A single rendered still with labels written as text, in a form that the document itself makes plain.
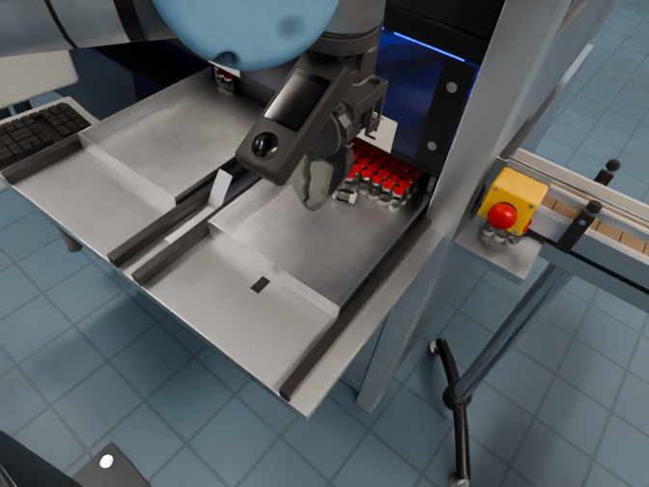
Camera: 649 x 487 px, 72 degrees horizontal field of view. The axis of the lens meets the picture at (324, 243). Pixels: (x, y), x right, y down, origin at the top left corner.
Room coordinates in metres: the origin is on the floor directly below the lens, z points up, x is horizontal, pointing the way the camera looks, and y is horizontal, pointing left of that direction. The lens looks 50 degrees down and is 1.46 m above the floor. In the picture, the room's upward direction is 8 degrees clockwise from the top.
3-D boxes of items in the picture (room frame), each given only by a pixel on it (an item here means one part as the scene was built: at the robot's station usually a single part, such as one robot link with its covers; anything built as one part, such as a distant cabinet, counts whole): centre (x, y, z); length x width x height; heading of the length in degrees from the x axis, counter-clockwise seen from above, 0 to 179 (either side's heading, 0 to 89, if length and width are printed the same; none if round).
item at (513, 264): (0.56, -0.32, 0.87); 0.14 x 0.13 x 0.02; 150
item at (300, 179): (0.39, 0.03, 1.13); 0.06 x 0.03 x 0.09; 150
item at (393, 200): (0.63, -0.05, 0.91); 0.18 x 0.02 x 0.05; 60
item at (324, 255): (0.56, -0.01, 0.90); 0.34 x 0.26 x 0.04; 150
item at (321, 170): (0.37, 0.00, 1.13); 0.06 x 0.03 x 0.09; 150
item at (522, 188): (0.53, -0.28, 1.00); 0.08 x 0.07 x 0.07; 150
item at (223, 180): (0.51, 0.22, 0.91); 0.14 x 0.03 x 0.06; 150
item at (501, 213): (0.49, -0.26, 1.00); 0.04 x 0.04 x 0.04; 60
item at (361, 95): (0.39, 0.01, 1.24); 0.09 x 0.08 x 0.12; 150
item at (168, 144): (0.73, 0.29, 0.90); 0.34 x 0.26 x 0.04; 150
